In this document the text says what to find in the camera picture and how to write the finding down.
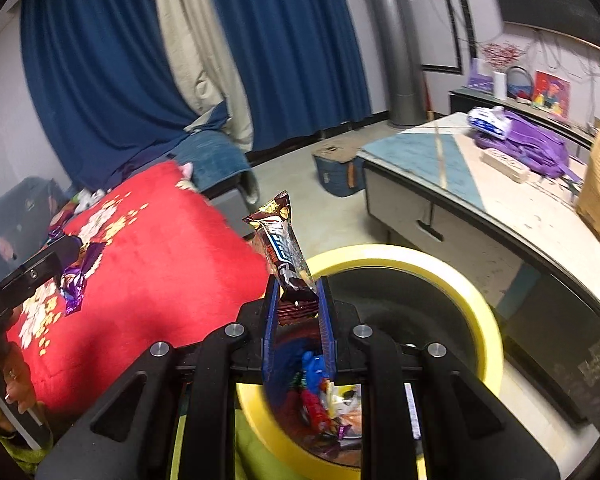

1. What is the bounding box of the white power strip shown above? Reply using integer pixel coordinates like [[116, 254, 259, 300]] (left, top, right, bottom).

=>
[[481, 147, 531, 184]]

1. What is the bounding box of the grey headboard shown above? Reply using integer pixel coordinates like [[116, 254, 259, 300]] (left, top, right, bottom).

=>
[[0, 177, 71, 281]]

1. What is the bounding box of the round ornament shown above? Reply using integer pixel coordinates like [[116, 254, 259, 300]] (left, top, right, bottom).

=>
[[505, 66, 536, 103]]

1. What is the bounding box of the white vase with red flowers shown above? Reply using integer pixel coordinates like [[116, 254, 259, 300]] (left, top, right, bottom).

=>
[[480, 42, 523, 101]]

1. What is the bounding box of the yellow trash bin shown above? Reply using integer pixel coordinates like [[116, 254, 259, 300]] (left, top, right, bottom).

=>
[[235, 245, 505, 476]]

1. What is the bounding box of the red floral blanket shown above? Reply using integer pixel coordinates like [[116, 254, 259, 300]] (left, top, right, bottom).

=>
[[5, 160, 273, 418]]

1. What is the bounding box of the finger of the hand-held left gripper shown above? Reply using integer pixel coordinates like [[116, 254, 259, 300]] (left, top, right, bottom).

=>
[[0, 234, 84, 306]]

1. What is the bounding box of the purple box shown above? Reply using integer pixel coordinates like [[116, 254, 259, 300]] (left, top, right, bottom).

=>
[[467, 57, 495, 93]]

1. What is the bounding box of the blue cloth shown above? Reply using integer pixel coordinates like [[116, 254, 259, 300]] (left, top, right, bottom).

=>
[[300, 352, 331, 391]]

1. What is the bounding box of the colourful painting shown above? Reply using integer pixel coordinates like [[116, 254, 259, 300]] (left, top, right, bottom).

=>
[[531, 71, 572, 116]]

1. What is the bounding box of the purple backpack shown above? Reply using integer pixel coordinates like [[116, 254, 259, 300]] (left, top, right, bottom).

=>
[[472, 110, 581, 181]]

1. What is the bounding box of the blue curtain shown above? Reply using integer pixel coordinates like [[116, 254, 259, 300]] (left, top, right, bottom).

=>
[[202, 0, 372, 153], [20, 0, 228, 191]]

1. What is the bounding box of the brown chocolate bar wrapper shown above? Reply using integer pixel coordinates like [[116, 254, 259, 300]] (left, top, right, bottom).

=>
[[242, 190, 321, 323]]

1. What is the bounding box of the beige curtain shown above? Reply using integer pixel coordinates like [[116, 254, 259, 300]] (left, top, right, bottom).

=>
[[147, 0, 255, 153]]

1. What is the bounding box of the white plush toy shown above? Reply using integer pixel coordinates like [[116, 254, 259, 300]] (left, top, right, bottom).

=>
[[75, 189, 106, 211]]

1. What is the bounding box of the black television cabinet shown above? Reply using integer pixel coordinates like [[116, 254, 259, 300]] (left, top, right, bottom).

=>
[[449, 87, 600, 151]]

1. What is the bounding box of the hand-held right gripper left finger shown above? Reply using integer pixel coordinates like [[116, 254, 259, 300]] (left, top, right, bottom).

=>
[[35, 276, 282, 480]]

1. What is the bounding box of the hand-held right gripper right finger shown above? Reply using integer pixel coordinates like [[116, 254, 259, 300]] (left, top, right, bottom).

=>
[[316, 276, 562, 480]]

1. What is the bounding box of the shiny purple candy wrapper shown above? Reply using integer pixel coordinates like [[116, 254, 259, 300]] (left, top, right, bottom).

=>
[[60, 242, 107, 317]]

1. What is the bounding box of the blue storage box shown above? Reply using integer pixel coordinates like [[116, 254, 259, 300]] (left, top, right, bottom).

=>
[[312, 142, 366, 197]]

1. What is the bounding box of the white tissue pack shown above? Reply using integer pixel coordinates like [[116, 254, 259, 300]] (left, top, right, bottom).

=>
[[467, 106, 511, 140]]

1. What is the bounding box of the white and blue coffee table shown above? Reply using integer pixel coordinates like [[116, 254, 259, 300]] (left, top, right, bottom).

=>
[[357, 112, 600, 431]]

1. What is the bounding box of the person's left hand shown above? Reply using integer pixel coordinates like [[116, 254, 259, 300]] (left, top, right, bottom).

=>
[[0, 340, 38, 413]]

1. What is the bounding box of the silver tower air conditioner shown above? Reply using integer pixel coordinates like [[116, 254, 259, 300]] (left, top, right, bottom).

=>
[[355, 0, 428, 128]]

